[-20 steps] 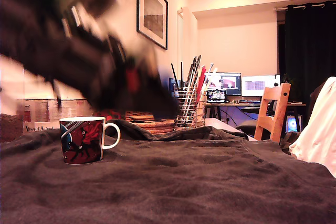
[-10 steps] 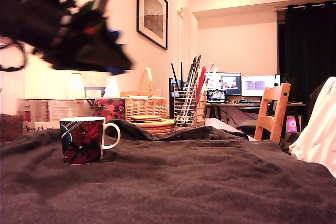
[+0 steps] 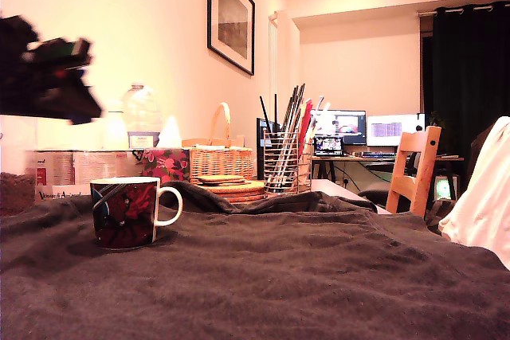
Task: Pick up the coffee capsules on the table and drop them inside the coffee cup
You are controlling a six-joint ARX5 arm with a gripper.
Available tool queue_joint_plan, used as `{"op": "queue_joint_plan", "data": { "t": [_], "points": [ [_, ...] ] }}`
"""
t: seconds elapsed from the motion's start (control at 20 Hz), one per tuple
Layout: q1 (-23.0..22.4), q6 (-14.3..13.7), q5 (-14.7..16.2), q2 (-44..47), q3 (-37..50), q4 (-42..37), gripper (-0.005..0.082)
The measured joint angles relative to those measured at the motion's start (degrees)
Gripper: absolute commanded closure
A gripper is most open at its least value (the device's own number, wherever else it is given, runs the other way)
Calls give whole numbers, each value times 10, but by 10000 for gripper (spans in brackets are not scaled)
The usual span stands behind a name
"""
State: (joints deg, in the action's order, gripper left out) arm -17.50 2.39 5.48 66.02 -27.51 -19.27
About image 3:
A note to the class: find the white curtain rod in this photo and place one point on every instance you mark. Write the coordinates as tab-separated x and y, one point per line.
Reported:
425	13

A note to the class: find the round cork trivets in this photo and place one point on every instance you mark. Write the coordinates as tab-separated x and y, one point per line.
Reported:
239	192

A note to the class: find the small laptop screen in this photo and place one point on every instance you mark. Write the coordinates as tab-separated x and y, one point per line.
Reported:
328	145

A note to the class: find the floral tissue box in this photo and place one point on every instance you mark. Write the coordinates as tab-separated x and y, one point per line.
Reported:
167	165

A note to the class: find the white box with lettering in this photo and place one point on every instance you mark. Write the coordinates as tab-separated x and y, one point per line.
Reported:
60	194

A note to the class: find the square cork coasters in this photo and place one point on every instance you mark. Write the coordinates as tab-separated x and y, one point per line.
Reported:
221	179

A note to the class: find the black computer monitor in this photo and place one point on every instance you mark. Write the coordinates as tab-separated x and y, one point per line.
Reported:
350	125

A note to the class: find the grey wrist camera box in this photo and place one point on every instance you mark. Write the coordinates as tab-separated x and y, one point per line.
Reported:
60	53

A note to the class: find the large clear water bottle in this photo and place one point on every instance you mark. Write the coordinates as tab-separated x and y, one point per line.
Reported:
141	117

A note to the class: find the white tissue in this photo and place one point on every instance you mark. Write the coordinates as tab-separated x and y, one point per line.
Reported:
170	135

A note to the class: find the dark grey table cloth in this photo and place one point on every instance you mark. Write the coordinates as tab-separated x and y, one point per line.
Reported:
318	276

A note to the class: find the wooden chair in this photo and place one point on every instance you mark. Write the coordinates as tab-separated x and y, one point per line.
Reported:
414	143

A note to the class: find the red spatula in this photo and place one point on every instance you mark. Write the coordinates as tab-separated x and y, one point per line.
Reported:
306	125

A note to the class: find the dark mug with red print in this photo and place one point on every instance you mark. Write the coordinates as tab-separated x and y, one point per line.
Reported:
123	216

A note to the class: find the computer case with lit fan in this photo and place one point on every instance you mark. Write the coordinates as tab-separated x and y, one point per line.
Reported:
442	188

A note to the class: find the computer keyboard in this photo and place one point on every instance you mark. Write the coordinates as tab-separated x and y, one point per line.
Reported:
378	154

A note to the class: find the black box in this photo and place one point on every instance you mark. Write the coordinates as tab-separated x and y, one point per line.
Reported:
261	157

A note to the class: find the printed cardboard box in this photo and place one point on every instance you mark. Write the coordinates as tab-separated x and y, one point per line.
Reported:
99	165

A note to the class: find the computer monitor with webcam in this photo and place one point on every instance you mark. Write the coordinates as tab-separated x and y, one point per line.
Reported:
390	129

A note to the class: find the black framed wall picture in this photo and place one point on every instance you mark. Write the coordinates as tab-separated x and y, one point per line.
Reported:
233	21

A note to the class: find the wooden desk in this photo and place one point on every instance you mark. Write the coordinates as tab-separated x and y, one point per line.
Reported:
358	159

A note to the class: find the dark curtain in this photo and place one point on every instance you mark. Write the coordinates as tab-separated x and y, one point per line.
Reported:
470	77

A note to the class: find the small white bottle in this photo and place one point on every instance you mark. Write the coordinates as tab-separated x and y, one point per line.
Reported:
114	133

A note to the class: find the dark chopstick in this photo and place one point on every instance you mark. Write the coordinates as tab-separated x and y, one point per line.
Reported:
291	109
299	105

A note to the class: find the black straw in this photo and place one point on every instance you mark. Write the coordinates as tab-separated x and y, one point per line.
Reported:
265	113
275	109

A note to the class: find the white cloth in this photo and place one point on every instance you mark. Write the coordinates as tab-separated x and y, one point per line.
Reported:
482	196

